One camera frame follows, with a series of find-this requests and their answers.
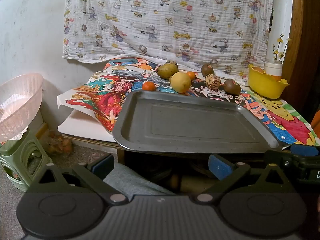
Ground brown wooden furniture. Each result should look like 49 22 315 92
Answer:
281 0 320 130

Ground pink plastic basket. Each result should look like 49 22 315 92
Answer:
0 73 44 142

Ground colourful cartoon table cover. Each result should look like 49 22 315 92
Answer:
57 52 320 166

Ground brown kiwi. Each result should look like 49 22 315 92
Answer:
201 64 214 78
223 79 241 96

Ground clear bag of oranges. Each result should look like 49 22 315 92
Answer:
45 130 73 156

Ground yellow lemon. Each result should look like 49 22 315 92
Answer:
171 72 192 93

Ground yellow plastic bowl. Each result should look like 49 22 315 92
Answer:
247 64 290 100

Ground green-brown pear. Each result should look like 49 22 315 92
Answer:
156 64 178 79

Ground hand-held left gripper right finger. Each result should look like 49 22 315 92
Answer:
196 153 297 205

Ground grey metal tray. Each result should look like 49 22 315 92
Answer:
112 90 279 153

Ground white cartoon printed cloth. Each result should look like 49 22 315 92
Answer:
62 0 274 81

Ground grey trousers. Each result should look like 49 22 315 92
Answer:
103 163 175 197

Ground orange object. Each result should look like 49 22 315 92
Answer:
311 119 320 141

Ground green plastic stool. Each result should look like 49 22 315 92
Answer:
0 127 54 192

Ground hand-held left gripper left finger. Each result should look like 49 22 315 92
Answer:
29 153 128 205

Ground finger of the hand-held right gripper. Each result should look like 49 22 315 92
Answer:
265 150 293 167
290 144 320 158

